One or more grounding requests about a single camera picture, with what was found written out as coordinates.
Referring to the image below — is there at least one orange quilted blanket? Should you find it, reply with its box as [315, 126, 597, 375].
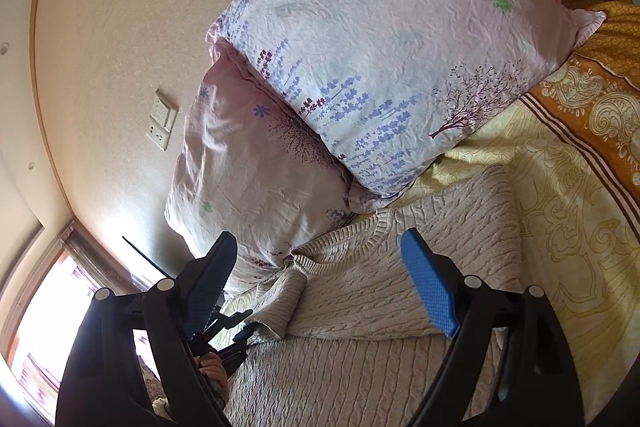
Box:
[561, 0, 640, 78]

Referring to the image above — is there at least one thin black rod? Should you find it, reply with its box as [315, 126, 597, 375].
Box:
[122, 235, 174, 281]

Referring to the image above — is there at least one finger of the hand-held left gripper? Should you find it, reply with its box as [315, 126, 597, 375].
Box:
[206, 308, 255, 344]
[221, 325, 257, 376]

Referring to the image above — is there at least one beige cable-knit sweater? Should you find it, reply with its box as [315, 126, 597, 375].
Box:
[220, 164, 532, 427]

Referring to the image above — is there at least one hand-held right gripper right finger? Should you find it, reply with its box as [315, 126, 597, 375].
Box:
[400, 228, 587, 427]

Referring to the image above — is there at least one person's left hand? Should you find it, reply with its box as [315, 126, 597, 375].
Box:
[199, 351, 231, 411]

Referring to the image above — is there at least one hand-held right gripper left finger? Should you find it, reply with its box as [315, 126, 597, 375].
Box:
[54, 231, 239, 427]

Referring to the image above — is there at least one pink floral print pillow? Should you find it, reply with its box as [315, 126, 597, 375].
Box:
[165, 42, 391, 303]
[205, 0, 608, 200]

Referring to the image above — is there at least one brown window curtain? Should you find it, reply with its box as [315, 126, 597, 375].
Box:
[61, 229, 133, 293]

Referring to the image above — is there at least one yellow patterned bed sheet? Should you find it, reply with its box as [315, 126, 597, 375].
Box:
[390, 52, 640, 427]

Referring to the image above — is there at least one white wall outlet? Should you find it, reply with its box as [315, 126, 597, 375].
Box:
[145, 122, 174, 152]

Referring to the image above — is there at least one bright window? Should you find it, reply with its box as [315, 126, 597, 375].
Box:
[9, 252, 103, 424]

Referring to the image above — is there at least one white wall switch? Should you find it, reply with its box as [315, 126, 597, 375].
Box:
[151, 88, 180, 128]

